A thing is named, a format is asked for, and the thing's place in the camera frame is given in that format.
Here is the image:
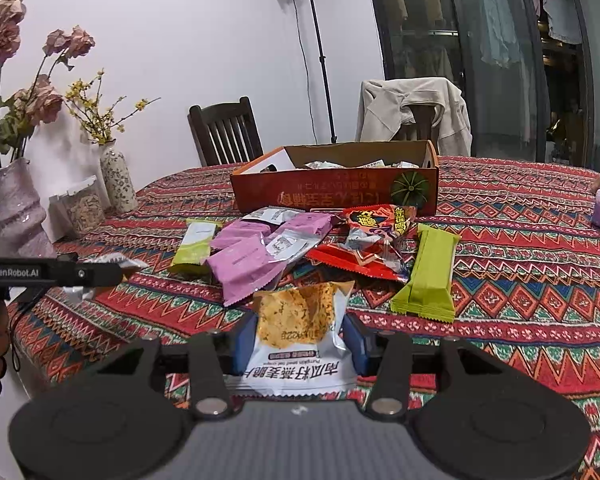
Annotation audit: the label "clear jar of snacks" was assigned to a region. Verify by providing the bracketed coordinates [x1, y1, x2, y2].
[50, 176, 105, 238]

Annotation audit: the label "beige jacket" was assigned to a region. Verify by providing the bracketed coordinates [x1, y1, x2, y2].
[355, 77, 472, 156]

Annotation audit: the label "colourful patterned tablecloth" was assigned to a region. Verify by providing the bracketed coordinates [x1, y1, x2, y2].
[8, 157, 600, 479]

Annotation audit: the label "orange cardboard pumpkin box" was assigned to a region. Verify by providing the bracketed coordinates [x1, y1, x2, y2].
[230, 140, 439, 217]

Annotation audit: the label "chair with beige jacket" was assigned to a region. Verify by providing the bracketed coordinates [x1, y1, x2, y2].
[392, 105, 439, 145]

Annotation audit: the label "glass sliding door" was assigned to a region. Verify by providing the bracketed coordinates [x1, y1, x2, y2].
[373, 0, 600, 170]

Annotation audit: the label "floral ceramic vase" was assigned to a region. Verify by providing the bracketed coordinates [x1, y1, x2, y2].
[99, 141, 138, 214]

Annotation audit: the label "white grey snack packet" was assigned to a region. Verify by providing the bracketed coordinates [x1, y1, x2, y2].
[265, 230, 322, 264]

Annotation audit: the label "large pink snack packet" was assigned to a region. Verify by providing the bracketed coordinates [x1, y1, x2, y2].
[207, 235, 286, 307]

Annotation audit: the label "dried pink roses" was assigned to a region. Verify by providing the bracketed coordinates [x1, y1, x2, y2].
[0, 0, 96, 169]

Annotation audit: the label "yellow flower branches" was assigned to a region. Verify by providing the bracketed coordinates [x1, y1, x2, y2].
[64, 68, 159, 146]

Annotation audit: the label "small green snack packet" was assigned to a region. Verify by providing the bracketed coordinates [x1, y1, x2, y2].
[168, 219, 220, 276]

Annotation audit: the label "red orange spicy snack bag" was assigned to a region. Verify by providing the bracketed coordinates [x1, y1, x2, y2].
[308, 204, 417, 283]

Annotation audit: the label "lime green snack bar packet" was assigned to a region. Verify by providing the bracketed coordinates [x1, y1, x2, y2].
[390, 224, 460, 323]

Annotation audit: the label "pumpkin seed cracker packet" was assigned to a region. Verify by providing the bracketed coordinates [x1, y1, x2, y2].
[225, 281, 358, 396]

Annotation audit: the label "dark wooden chair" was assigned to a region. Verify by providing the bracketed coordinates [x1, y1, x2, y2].
[187, 96, 263, 167]

